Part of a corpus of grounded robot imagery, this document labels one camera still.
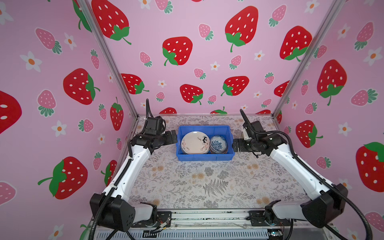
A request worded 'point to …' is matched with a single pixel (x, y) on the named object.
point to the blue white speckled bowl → (218, 145)
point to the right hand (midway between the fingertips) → (239, 144)
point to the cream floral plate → (195, 142)
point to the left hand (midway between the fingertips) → (170, 136)
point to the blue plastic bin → (210, 131)
